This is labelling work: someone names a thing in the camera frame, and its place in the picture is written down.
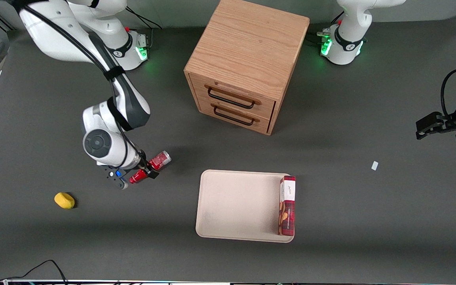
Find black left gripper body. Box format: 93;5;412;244
442;113;456;133

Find red coke bottle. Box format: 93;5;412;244
129;150;172;184

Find beige plastic tray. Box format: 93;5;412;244
195;169;295;243

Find yellow lemon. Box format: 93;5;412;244
54;192;76;209

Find wooden drawer front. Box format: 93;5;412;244
196;96;273;134
190;72;277;119

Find red cookie box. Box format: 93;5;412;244
278;176;296;237

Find wooden drawer cabinet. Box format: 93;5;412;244
184;0;310;136

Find black metal drawer handle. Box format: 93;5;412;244
207;85;262;109
213;104;261;126

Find black cable at table edge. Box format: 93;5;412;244
0;259;69;285

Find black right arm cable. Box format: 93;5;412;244
14;0;149;169

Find black right base cables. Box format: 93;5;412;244
126;6;163;48

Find black base cables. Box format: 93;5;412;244
126;6;163;48
306;11;345;44

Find black left base cables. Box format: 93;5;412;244
306;11;345;44

